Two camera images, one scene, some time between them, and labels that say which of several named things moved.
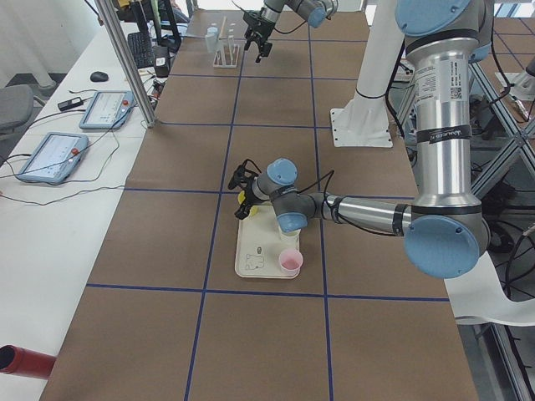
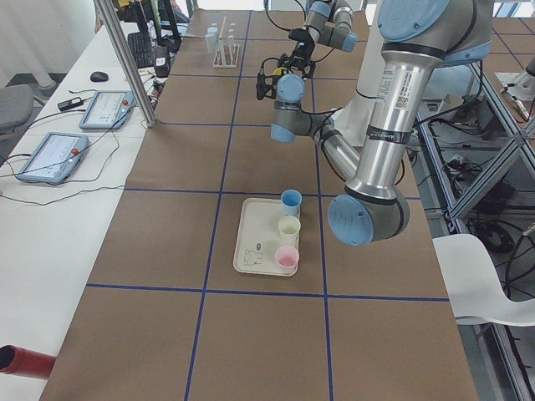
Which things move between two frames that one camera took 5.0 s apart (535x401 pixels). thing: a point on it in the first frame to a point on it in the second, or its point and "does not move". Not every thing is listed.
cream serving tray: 259,244 does not move
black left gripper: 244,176 to 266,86
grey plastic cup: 211,43 does not move
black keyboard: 141,48 does not move
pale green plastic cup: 289,236 does not move
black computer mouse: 99,76 does not move
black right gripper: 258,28 to 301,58
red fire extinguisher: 26,362 does not move
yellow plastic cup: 241,197 to 278,71
